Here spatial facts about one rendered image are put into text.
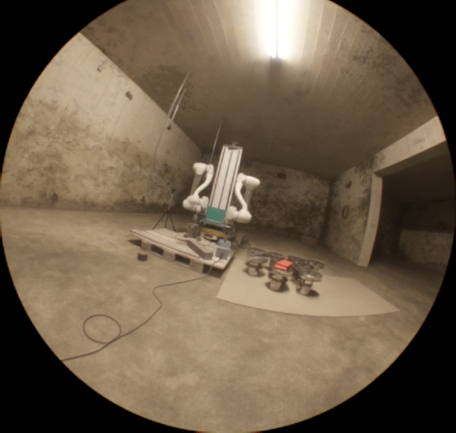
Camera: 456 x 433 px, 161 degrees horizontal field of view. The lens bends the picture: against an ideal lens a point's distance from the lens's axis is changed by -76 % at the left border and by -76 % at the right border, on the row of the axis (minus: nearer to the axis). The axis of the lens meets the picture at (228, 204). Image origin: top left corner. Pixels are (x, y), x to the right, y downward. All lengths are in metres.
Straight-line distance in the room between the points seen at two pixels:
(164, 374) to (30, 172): 2.99
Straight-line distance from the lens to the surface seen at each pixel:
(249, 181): 2.19
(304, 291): 1.78
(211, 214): 2.69
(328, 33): 2.48
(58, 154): 3.24
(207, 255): 1.66
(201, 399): 0.77
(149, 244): 1.94
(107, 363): 0.84
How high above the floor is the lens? 0.71
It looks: 1 degrees up
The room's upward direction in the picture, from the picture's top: 13 degrees clockwise
